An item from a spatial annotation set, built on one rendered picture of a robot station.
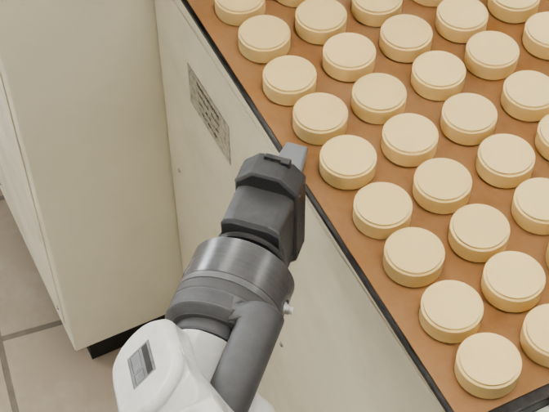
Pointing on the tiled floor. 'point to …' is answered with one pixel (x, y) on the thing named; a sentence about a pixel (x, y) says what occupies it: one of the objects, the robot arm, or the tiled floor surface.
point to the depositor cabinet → (90, 162)
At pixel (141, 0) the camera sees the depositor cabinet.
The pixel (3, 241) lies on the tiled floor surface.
